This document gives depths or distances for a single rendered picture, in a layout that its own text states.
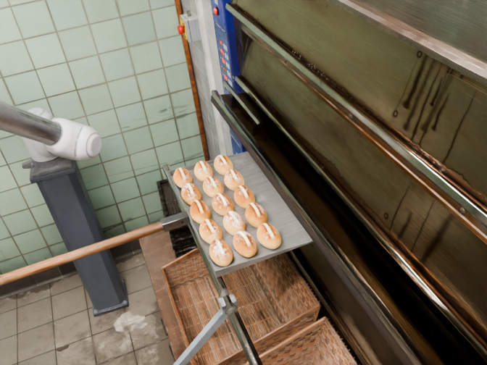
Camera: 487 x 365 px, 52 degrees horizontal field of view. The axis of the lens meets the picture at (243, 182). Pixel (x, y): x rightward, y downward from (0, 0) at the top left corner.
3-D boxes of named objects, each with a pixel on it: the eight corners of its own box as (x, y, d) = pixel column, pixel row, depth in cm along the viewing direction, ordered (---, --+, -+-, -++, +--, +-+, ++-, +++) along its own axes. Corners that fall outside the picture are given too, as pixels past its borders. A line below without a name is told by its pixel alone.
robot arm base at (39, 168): (25, 159, 239) (20, 149, 236) (71, 147, 243) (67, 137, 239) (23, 180, 225) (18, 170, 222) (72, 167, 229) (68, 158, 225)
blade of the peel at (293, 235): (216, 277, 143) (214, 271, 142) (169, 177, 185) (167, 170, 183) (327, 237, 151) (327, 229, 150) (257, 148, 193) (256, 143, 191)
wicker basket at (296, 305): (267, 253, 230) (261, 209, 214) (325, 351, 188) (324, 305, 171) (165, 290, 220) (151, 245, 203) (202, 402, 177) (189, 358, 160)
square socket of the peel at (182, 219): (164, 232, 161) (161, 225, 159) (161, 226, 164) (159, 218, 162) (190, 224, 163) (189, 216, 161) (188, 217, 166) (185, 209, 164)
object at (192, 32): (197, 32, 233) (193, 11, 227) (204, 39, 226) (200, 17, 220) (182, 36, 232) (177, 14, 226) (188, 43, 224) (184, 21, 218)
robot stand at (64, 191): (91, 291, 301) (30, 156, 240) (125, 281, 305) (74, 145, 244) (93, 317, 286) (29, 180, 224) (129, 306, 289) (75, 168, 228)
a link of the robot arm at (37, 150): (47, 140, 239) (30, 100, 226) (76, 146, 232) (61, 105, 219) (22, 159, 228) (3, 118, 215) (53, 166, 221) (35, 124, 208)
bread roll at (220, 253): (238, 263, 146) (235, 250, 143) (217, 271, 145) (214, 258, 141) (225, 242, 154) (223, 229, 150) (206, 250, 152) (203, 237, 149)
